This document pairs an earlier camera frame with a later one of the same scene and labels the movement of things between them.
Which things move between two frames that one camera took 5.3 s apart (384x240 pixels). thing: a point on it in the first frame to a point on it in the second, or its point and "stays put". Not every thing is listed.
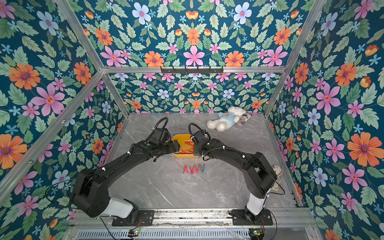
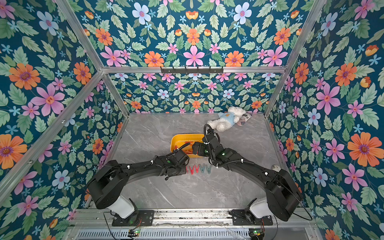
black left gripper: (172, 148) to (184, 166)
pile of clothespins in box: (189, 150) stays put
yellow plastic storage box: (186, 146) stays put
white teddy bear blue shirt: (226, 120) stays put
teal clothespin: (202, 168) to (208, 169)
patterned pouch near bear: (244, 118) stays put
